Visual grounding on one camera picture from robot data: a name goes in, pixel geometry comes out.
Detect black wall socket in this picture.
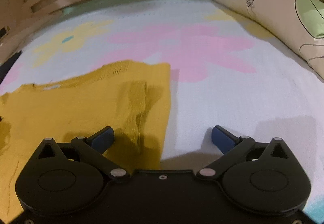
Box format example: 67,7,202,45
0,26,10,39

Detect floral pastel bed blanket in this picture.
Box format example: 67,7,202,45
1,0,323,223

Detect dark maroon folded garment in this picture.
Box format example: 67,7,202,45
0,51,22,83

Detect mustard yellow knit sweater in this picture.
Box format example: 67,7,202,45
1,61,171,222

